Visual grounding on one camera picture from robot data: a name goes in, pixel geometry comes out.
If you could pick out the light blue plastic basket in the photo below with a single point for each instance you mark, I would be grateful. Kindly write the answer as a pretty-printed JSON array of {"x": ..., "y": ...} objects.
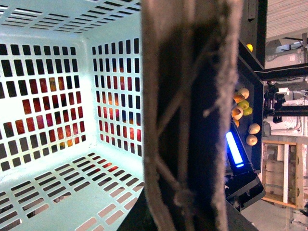
[{"x": 70, "y": 114}]

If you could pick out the robot arm with blue light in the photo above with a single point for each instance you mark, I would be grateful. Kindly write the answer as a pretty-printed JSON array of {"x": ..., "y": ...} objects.
[{"x": 243, "y": 185}]

